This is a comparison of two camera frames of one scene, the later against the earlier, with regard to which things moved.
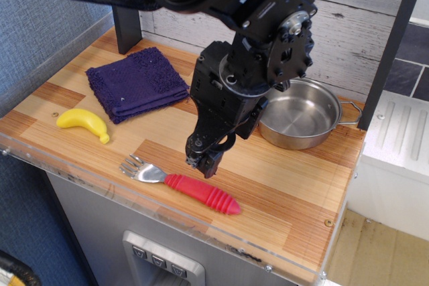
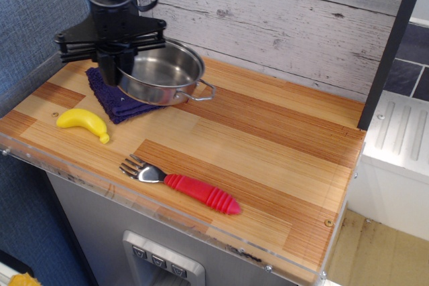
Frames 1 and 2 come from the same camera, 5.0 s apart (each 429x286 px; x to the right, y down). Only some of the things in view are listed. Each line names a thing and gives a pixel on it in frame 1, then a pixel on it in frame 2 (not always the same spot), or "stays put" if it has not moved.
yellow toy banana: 86,119 stays put
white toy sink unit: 390,183 stays put
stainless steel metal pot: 305,115 -> 164,76
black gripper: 230,90 -> 113,33
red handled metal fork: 147,173 stays put
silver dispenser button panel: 151,263 stays put
